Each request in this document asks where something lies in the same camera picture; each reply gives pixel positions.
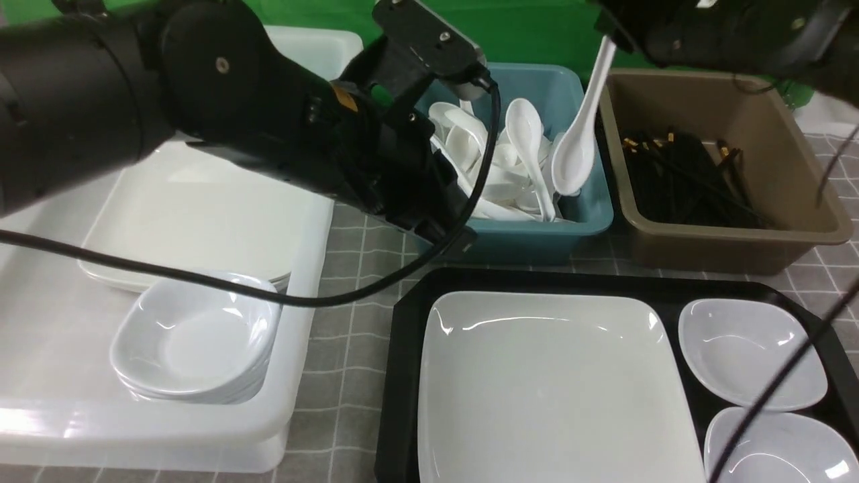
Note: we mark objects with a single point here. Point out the white ceramic soup spoon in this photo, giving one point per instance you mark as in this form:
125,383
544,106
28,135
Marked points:
575,153

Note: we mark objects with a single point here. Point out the grey checked tablecloth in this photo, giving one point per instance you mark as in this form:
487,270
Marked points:
334,436

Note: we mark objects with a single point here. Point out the small white dish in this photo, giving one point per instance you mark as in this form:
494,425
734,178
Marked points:
736,347
784,447

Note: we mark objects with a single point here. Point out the stack of small white dishes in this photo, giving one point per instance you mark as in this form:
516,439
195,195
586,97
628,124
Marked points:
193,344

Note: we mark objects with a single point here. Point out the pile of white soup spoons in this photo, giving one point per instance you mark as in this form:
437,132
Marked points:
517,188

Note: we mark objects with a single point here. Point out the teal plastic bin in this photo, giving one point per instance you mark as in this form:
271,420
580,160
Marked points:
557,93

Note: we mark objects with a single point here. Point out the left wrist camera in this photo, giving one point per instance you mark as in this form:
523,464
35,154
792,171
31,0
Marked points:
416,48

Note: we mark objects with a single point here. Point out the brown plastic bin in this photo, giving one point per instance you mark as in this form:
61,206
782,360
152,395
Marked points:
782,174

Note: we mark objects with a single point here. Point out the black plastic serving tray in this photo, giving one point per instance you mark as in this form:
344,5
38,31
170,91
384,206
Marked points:
396,454

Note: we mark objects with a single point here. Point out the large white square plate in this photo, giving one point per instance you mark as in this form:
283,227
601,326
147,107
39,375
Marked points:
518,387

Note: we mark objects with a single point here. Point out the large white plastic tub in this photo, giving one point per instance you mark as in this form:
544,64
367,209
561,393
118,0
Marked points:
62,404

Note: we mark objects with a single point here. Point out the black chopsticks pile in bin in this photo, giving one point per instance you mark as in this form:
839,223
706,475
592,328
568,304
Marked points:
679,179

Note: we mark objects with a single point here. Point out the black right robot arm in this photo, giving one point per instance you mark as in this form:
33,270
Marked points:
809,42

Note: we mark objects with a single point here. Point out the stack of white square plates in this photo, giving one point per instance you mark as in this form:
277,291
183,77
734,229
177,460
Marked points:
185,209

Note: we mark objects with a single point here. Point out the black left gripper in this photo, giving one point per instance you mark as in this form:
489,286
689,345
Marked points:
350,153

